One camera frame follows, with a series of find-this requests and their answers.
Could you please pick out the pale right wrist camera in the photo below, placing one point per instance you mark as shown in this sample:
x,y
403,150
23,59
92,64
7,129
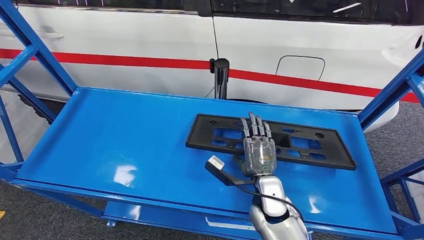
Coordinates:
x,y
216,163

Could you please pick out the white car with red stripe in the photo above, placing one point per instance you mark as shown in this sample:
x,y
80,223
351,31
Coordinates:
x,y
132,36

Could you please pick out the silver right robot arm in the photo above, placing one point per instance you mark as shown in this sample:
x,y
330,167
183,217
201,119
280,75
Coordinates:
x,y
271,195

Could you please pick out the black plastic plate bracket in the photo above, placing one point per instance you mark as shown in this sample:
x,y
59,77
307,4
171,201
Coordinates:
x,y
338,155

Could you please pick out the black-topped chrome stanchion post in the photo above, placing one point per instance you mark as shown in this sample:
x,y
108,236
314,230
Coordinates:
x,y
221,78

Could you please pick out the blue metal shelf rack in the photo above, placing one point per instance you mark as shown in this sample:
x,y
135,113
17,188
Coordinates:
x,y
99,139

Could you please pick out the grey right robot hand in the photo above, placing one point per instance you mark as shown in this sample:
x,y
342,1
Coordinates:
x,y
260,152

